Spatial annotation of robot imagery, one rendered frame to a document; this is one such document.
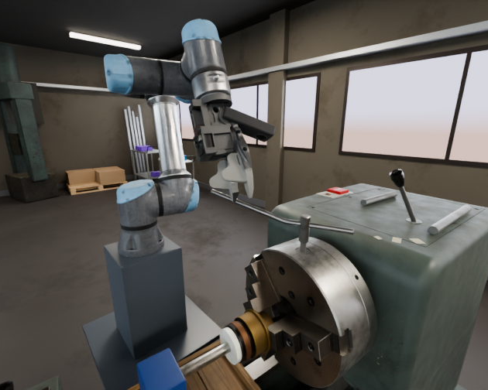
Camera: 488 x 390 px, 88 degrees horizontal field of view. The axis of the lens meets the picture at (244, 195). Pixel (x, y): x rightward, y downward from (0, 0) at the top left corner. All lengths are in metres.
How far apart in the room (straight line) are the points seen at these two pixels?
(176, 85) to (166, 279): 0.63
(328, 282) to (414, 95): 3.05
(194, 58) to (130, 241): 0.60
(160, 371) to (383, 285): 0.47
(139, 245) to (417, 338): 0.77
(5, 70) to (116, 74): 6.21
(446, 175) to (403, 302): 2.84
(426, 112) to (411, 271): 2.89
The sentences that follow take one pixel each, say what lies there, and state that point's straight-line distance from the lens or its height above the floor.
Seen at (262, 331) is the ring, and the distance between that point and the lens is 0.59.
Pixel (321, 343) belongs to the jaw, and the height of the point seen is 1.12.
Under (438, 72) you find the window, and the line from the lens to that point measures 3.45.
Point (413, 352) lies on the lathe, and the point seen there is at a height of 1.05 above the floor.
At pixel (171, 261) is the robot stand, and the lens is 0.94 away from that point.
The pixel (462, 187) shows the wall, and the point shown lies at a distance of 3.42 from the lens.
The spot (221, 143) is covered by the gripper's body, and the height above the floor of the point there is 1.48.
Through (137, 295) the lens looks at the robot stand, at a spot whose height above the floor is 0.99.
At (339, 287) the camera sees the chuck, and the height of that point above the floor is 1.20.
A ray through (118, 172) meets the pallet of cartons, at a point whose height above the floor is 0.37.
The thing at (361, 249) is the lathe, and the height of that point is 1.23.
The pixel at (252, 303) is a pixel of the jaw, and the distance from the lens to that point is 0.61.
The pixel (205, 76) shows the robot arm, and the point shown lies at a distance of 0.54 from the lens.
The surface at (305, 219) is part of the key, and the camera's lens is 0.57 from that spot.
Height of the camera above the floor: 1.52
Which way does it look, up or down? 16 degrees down
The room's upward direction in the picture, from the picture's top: straight up
